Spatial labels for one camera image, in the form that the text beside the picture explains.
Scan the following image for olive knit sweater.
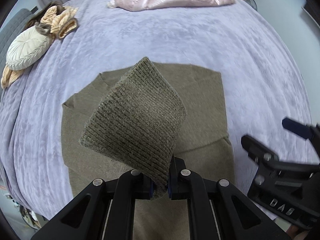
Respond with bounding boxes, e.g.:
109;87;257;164
61;57;234;239

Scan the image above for person's right hand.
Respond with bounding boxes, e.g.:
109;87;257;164
286;225;309;240

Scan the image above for lavender plush bedspread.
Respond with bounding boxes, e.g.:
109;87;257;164
1;0;318;219

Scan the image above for round white pleated cushion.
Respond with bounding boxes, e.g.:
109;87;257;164
6;26;52;70

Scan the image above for beige chunky knit blanket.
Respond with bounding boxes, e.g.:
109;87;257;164
1;2;78;89

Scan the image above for brown fleece garment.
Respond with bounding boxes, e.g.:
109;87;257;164
22;1;79;40

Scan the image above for grey quilted headboard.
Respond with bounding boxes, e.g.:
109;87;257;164
0;9;33;72

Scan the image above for cluttered cables on floor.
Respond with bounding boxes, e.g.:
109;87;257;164
7;192;43;230

